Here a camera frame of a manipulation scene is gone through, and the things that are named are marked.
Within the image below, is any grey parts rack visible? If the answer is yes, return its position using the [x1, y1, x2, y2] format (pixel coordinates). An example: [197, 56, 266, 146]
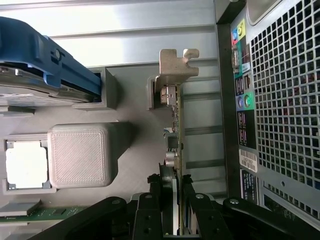
[0, 66, 186, 240]

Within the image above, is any green RAM stick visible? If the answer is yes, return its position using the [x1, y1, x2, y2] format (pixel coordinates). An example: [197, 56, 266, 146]
[0, 206, 88, 223]

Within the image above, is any silver CPU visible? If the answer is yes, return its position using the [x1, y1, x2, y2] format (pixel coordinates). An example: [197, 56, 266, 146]
[5, 141, 50, 190]

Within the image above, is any open PC case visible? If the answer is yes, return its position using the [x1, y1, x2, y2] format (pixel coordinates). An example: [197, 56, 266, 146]
[214, 0, 320, 226]

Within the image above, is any hard disk with blue caddy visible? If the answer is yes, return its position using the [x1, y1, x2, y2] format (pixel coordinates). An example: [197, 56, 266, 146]
[0, 16, 102, 111]

